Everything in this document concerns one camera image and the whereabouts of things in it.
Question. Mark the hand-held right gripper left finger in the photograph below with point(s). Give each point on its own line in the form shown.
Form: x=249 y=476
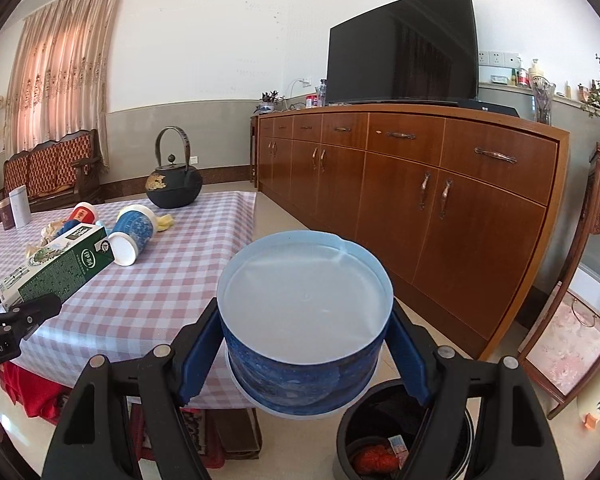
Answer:
x=200 y=355

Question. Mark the black television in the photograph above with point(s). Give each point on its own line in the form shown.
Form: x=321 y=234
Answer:
x=405 y=50

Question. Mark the carved wooden display cabinet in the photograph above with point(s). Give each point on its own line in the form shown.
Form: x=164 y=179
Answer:
x=597 y=210

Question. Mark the large blue paper bowl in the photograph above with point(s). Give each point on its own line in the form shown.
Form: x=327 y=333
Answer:
x=305 y=300

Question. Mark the red paper cup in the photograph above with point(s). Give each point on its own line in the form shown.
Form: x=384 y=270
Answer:
x=82 y=212

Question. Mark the yellow crumpled tissue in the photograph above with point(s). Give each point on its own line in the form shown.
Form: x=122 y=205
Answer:
x=164 y=222

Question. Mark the white crumpled tissue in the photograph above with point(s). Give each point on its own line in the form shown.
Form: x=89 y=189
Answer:
x=55 y=230

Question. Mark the small glass vase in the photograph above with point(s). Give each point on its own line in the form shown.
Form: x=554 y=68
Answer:
x=321 y=94

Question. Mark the row of wall sockets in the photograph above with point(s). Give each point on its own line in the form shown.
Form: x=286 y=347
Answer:
x=497 y=58

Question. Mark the black trash bin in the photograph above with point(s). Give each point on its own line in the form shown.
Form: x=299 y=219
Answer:
x=380 y=410

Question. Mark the pink checked tablecloth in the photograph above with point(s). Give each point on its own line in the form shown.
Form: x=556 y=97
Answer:
x=145 y=300

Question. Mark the patterned rug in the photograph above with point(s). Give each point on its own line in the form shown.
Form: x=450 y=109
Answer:
x=230 y=435

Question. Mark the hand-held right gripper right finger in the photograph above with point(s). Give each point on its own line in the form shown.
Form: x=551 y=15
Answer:
x=410 y=355

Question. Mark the black cast iron teapot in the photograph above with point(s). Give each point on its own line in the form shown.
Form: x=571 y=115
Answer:
x=172 y=185

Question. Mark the white bottle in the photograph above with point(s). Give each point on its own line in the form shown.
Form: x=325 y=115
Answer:
x=535 y=74

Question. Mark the black set-top box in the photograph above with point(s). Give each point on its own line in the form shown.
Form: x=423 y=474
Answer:
x=490 y=108

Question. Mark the blue paper cup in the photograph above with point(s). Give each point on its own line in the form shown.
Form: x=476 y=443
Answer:
x=137 y=230

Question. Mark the red crumpled packet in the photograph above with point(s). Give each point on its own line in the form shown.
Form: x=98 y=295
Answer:
x=375 y=457

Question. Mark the green and white milk carton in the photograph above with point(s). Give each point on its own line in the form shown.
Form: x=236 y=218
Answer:
x=65 y=260

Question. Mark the wooden sofa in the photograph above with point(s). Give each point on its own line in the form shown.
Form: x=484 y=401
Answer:
x=55 y=165

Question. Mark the red cloth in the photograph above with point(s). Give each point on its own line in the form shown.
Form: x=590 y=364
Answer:
x=35 y=392

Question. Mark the tall glass vase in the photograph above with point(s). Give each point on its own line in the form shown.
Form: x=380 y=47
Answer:
x=543 y=102

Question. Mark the white tea tin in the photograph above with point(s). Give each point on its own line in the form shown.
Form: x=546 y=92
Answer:
x=20 y=207

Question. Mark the wooden sideboard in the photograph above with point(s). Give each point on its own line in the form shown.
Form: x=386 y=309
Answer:
x=405 y=185

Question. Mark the small potted plant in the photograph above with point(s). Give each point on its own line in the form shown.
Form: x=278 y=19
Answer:
x=269 y=102

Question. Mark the pink embroidered curtain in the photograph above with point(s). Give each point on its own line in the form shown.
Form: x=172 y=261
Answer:
x=60 y=70

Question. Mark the red bottle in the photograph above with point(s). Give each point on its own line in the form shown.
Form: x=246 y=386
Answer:
x=523 y=77

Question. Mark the dark red tea tin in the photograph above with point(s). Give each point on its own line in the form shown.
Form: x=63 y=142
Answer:
x=5 y=215

